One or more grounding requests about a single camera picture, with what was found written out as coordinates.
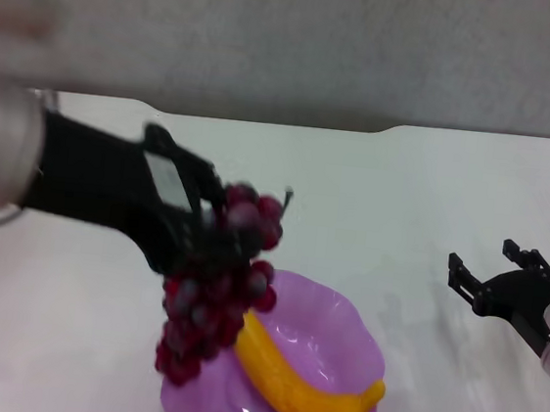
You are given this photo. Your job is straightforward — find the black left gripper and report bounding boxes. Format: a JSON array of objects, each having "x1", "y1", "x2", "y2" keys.
[{"x1": 16, "y1": 109, "x2": 239, "y2": 283}]

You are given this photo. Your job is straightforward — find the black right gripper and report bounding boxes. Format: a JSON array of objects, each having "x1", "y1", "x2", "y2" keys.
[{"x1": 438, "y1": 231, "x2": 550, "y2": 360}]

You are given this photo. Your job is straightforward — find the red grape bunch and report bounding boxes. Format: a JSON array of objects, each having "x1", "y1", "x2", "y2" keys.
[{"x1": 151, "y1": 173, "x2": 292, "y2": 397}]

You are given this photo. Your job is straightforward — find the yellow banana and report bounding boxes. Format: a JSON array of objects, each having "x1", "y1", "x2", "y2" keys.
[{"x1": 226, "y1": 307, "x2": 394, "y2": 412}]

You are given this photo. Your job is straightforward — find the purple wavy plastic plate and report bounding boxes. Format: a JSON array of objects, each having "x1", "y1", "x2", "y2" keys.
[{"x1": 157, "y1": 257, "x2": 396, "y2": 412}]

